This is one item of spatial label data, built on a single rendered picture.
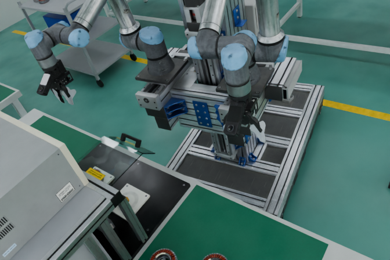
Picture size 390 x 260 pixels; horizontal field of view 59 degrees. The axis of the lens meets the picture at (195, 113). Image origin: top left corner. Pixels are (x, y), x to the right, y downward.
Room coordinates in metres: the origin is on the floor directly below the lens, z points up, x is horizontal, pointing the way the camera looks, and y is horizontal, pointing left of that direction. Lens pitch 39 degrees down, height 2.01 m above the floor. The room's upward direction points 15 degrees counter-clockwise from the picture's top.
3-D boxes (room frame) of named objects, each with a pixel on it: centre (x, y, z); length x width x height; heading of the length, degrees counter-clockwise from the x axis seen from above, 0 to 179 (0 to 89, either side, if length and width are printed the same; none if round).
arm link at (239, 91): (0.86, -0.15, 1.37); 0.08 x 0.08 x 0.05
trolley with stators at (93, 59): (3.85, 1.03, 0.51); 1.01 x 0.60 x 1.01; 45
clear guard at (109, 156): (1.02, 0.40, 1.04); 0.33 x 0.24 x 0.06; 135
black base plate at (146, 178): (1.10, 0.50, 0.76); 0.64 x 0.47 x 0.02; 45
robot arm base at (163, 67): (1.66, 0.11, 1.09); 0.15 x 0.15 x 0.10
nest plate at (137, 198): (1.03, 0.40, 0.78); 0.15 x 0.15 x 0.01; 45
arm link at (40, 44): (1.40, 0.56, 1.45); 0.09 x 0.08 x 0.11; 135
